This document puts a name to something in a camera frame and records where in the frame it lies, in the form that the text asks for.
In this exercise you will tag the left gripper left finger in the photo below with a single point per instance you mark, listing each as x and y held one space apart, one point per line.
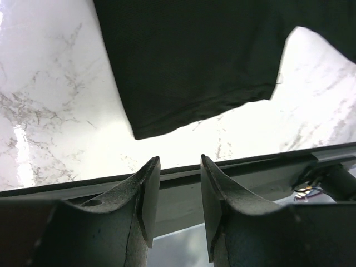
115 228

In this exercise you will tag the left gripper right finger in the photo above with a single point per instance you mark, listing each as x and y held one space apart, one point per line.
244 225

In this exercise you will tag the black t-shirt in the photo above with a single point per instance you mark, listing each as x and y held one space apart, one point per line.
178 62

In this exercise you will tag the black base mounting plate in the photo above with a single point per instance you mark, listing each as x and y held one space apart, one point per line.
179 176

